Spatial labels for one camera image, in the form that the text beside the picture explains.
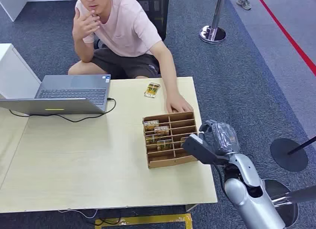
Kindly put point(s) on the person's right hand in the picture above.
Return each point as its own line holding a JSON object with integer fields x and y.
{"x": 84, "y": 24}

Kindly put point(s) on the person's left hand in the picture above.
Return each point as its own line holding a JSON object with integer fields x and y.
{"x": 178, "y": 103}

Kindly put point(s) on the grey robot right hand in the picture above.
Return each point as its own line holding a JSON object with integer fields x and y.
{"x": 223, "y": 139}

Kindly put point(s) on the person's right forearm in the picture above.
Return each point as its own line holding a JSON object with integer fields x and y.
{"x": 84, "y": 49}

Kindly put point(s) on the person's left forearm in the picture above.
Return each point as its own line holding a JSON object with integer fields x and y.
{"x": 169, "y": 74}

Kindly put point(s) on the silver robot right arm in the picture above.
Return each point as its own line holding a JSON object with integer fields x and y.
{"x": 252, "y": 201}

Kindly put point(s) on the person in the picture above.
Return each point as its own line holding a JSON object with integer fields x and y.
{"x": 126, "y": 28}

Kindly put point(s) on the person's grey shoe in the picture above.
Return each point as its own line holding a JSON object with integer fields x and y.
{"x": 244, "y": 3}

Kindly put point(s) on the cardboard divider box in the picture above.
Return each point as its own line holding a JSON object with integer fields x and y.
{"x": 170, "y": 161}

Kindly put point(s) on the grey laptop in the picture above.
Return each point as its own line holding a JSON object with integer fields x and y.
{"x": 74, "y": 93}

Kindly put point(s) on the black stanchion with round base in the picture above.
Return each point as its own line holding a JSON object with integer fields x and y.
{"x": 287, "y": 155}

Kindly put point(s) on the white counter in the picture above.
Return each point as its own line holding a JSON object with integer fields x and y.
{"x": 14, "y": 2}

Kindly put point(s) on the black chair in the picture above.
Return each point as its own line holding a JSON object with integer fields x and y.
{"x": 155, "y": 11}

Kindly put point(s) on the chrome stanchion with round base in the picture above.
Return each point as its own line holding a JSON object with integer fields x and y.
{"x": 283, "y": 198}

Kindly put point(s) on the white cabinet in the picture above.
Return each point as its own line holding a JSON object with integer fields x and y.
{"x": 17, "y": 77}

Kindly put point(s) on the yellow floor tape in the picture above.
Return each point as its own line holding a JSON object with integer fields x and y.
{"x": 148, "y": 220}

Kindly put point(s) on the chrome stanchion post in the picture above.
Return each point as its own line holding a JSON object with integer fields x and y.
{"x": 213, "y": 33}

